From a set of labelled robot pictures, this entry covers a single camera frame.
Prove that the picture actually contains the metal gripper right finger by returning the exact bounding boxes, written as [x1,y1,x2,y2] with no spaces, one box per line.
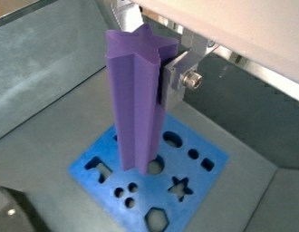
[159,29,219,110]

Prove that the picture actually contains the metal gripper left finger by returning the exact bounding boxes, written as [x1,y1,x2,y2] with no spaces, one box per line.
[111,0,144,32]

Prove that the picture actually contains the purple star-profile bar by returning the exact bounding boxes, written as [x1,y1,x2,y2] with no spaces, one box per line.
[107,24,179,174]

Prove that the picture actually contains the black curved fixture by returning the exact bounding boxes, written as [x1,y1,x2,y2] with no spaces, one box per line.
[0,186,52,232]

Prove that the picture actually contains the blue shape-sorting block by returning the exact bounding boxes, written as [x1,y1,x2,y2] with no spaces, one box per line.
[70,115,228,232]

